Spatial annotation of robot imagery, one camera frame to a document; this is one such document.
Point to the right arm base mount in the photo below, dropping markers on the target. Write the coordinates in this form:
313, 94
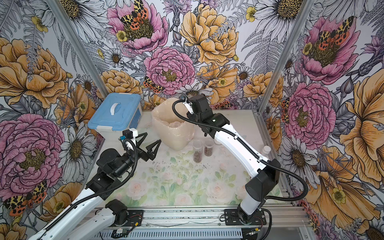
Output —
236, 217

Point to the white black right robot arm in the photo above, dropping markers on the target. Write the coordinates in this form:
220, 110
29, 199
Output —
263, 172

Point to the open clear jar dried tea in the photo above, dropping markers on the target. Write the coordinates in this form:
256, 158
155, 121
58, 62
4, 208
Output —
198, 151

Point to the blue lidded storage box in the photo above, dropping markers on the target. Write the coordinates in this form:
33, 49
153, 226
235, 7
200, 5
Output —
117, 113

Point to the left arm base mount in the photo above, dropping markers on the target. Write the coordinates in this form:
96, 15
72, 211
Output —
127, 218

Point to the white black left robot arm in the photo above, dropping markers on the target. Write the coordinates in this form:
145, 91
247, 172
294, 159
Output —
114, 170

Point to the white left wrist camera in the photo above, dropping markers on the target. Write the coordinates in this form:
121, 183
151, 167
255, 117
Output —
129, 134

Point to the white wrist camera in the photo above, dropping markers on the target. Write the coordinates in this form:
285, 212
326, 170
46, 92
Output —
188, 104
129, 134

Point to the small white capped bottle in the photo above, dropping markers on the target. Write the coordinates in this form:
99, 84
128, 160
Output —
266, 151

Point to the bin with pink bag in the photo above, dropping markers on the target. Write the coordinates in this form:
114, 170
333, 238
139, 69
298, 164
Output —
173, 131

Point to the aluminium front rail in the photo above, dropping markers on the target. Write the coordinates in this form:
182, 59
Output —
218, 223

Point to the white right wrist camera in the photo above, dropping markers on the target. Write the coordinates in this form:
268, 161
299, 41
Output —
188, 104

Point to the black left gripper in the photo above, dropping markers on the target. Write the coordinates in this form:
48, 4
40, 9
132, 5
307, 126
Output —
150, 154

